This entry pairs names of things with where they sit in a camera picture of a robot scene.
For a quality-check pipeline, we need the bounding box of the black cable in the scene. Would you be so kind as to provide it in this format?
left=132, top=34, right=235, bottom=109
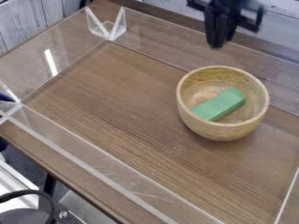
left=0, top=188, right=56, bottom=224

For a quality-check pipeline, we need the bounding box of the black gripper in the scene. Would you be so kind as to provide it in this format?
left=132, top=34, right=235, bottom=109
left=185, top=0, right=264, bottom=48

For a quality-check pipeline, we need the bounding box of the black table leg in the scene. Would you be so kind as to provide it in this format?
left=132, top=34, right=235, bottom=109
left=42, top=174, right=56, bottom=196

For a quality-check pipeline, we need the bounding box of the grey metal base plate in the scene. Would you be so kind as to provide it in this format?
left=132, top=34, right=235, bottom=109
left=53, top=190, right=117, bottom=224

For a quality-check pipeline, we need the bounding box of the green rectangular block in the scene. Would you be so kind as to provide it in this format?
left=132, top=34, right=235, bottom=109
left=191, top=88, right=247, bottom=122

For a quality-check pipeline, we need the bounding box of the clear acrylic tray wall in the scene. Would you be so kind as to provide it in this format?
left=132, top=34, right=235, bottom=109
left=0, top=0, right=299, bottom=224

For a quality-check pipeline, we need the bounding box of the light wooden bowl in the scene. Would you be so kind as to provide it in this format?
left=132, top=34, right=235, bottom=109
left=176, top=66, right=269, bottom=141

